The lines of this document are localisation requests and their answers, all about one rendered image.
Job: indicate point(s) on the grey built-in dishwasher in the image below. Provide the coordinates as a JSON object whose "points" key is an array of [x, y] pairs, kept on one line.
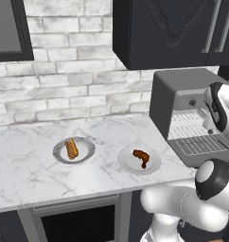
{"points": [[78, 217]]}

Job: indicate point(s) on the grey marbled plate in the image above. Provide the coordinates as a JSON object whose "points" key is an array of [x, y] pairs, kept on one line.
{"points": [[84, 150]]}

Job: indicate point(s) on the dark narrow wall cupboard door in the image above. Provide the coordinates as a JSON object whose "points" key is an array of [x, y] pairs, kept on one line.
{"points": [[228, 38]]}

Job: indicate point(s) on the hotdog bun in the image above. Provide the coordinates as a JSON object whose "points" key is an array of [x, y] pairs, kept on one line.
{"points": [[71, 149]]}

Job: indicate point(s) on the grey toaster oven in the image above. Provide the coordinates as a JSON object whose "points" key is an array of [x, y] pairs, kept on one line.
{"points": [[170, 94]]}

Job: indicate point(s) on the grey toaster oven door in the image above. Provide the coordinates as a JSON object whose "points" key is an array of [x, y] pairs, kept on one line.
{"points": [[195, 151]]}

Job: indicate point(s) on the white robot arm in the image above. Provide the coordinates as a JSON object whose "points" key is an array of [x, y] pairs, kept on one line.
{"points": [[179, 201]]}

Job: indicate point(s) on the toaster oven knob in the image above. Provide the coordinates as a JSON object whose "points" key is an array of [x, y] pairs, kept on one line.
{"points": [[192, 102]]}

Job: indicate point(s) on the dark framed window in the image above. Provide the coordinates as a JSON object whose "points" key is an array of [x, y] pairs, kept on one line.
{"points": [[7, 28]]}

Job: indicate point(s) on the dark base cupboard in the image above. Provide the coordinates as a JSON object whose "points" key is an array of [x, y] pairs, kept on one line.
{"points": [[6, 227]]}

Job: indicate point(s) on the chicken drumstick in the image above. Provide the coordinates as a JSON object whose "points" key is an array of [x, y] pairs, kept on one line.
{"points": [[141, 156]]}

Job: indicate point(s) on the white plate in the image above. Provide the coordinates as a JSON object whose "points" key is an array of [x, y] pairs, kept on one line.
{"points": [[132, 162]]}

